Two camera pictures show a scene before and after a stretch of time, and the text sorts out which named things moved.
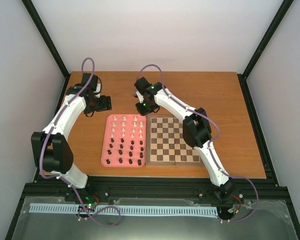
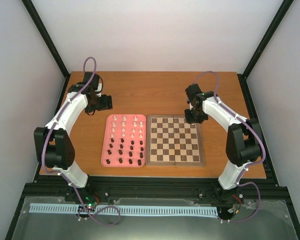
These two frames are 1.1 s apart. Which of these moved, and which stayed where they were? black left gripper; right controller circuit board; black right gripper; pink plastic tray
Moved: black right gripper
Stayed: pink plastic tray; black left gripper; right controller circuit board
